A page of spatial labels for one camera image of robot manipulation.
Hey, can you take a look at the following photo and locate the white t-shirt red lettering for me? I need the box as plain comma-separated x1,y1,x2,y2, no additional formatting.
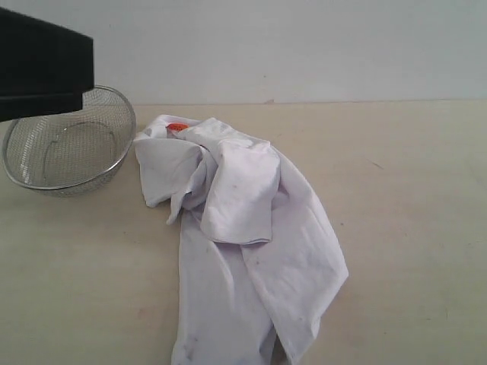
134,115,349,364

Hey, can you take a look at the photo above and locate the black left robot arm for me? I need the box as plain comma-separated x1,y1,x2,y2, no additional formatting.
1,8,94,122

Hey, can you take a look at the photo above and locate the metal wire mesh basket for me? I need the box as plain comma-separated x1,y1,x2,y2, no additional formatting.
2,85,136,197

